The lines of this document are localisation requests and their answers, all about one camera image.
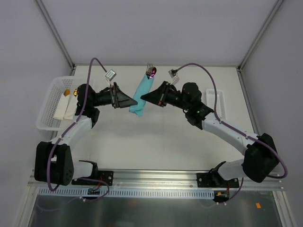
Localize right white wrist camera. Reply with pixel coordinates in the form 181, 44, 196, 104
169, 69, 179, 85

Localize right rolled white napkin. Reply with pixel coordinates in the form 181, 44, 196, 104
63, 88, 78, 120

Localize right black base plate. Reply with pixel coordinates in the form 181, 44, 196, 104
196, 172, 240, 188

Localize white slotted cable duct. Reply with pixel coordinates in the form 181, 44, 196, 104
38, 187, 215, 200

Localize small white utensil tray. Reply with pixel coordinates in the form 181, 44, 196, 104
206, 88, 227, 119

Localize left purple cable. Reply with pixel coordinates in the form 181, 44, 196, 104
35, 57, 112, 211

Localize purple cable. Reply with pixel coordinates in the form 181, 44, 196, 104
175, 62, 288, 209
35, 57, 112, 211

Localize aluminium mounting rail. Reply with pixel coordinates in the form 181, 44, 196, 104
27, 167, 284, 190

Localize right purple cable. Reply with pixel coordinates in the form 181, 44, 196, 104
175, 62, 288, 209

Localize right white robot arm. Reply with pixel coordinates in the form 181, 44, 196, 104
141, 81, 279, 187

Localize blue paper napkin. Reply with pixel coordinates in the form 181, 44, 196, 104
129, 74, 154, 117

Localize large white plastic basket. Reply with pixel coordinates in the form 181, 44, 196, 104
36, 76, 87, 131

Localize iridescent spoon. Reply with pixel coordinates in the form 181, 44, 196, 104
147, 67, 157, 78

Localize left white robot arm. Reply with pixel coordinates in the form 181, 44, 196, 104
34, 83, 137, 186

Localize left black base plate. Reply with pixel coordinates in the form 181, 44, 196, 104
71, 170, 114, 186

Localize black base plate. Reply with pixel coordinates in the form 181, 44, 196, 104
71, 170, 114, 186
196, 172, 240, 188

